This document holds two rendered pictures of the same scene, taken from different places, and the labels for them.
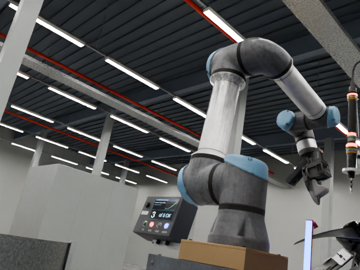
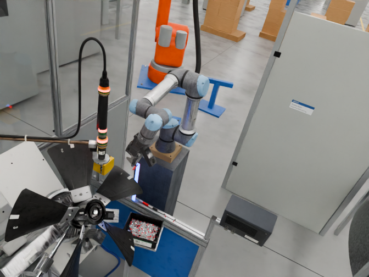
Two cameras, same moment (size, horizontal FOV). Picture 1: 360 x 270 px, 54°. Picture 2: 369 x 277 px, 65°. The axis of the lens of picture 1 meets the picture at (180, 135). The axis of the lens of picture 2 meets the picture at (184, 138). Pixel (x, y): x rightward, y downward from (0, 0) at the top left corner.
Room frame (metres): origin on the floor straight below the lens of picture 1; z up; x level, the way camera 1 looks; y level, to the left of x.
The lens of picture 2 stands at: (2.43, -0.93, 2.36)
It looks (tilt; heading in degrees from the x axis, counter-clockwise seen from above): 35 degrees down; 150
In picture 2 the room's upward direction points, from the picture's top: 13 degrees clockwise
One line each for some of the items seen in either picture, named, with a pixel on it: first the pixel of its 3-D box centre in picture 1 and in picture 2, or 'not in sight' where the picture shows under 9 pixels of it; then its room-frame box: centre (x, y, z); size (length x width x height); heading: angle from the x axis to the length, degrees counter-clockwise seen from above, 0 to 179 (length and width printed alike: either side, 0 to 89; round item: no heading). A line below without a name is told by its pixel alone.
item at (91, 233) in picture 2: not in sight; (94, 237); (1.43, -0.76, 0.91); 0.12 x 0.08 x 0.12; 42
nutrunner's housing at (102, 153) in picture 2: (351, 127); (102, 122); (1.41, -0.74, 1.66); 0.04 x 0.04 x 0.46
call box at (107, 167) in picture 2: not in sight; (99, 162); (0.96, -0.67, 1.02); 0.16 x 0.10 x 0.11; 42
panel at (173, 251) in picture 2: not in sight; (140, 243); (1.25, -0.40, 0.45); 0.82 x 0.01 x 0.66; 42
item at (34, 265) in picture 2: not in sight; (36, 264); (1.59, -1.04, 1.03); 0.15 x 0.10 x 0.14; 42
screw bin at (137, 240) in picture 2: not in sight; (142, 230); (1.41, -0.48, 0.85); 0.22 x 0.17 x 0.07; 58
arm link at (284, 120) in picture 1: (294, 122); (158, 116); (1.26, -0.43, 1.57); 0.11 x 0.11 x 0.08; 41
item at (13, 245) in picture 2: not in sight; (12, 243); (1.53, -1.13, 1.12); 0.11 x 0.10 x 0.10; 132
